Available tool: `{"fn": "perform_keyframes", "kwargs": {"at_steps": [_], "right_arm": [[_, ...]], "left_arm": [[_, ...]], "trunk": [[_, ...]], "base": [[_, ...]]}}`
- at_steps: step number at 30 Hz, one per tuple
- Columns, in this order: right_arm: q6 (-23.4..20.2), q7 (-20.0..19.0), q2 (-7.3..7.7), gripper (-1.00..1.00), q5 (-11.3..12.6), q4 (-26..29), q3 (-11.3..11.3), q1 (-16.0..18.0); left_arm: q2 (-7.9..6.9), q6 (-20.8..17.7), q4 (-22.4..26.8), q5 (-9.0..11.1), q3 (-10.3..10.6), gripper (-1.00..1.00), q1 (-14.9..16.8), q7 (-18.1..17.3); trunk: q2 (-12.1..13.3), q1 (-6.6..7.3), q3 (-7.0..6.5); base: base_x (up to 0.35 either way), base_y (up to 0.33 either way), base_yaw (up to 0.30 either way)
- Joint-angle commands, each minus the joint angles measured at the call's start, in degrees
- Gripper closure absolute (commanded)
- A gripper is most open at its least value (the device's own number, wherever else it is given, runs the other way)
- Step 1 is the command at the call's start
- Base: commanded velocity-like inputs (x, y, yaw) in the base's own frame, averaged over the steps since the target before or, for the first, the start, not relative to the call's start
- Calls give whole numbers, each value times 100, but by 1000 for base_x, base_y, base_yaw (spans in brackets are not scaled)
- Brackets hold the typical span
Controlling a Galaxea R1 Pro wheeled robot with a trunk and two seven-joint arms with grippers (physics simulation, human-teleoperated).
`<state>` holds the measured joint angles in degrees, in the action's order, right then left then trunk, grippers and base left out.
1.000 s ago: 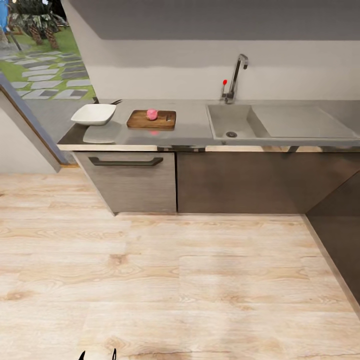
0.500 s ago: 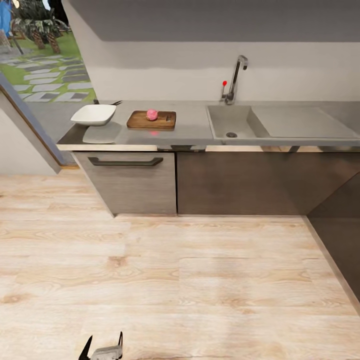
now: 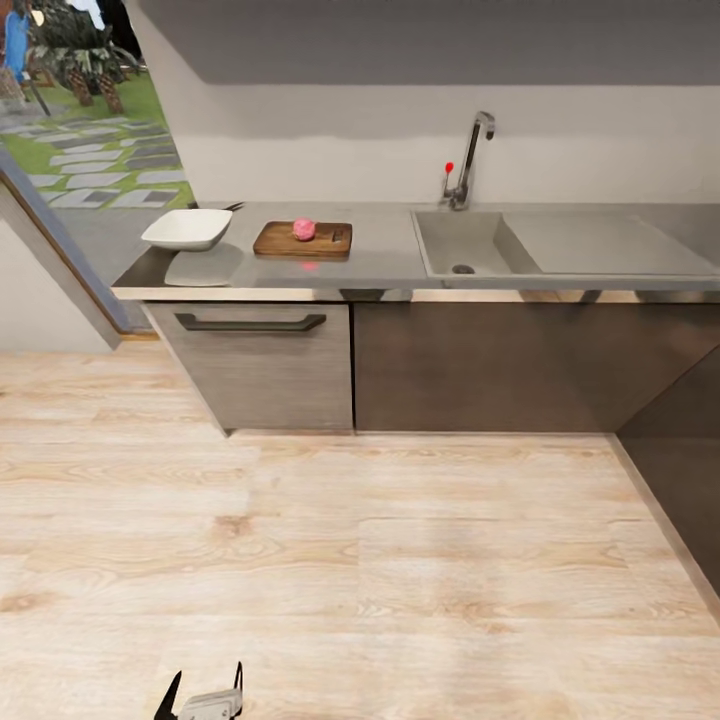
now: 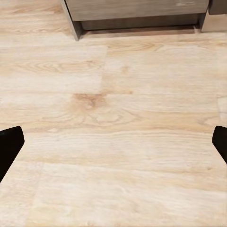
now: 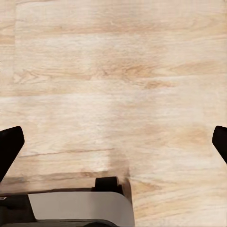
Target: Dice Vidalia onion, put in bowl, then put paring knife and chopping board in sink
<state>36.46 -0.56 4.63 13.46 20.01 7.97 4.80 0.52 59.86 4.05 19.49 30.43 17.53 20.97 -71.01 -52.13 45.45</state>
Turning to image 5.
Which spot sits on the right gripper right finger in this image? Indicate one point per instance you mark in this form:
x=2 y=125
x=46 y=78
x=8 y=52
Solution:
x=219 y=140

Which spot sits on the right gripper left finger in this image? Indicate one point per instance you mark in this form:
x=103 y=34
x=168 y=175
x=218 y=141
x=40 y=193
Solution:
x=11 y=142

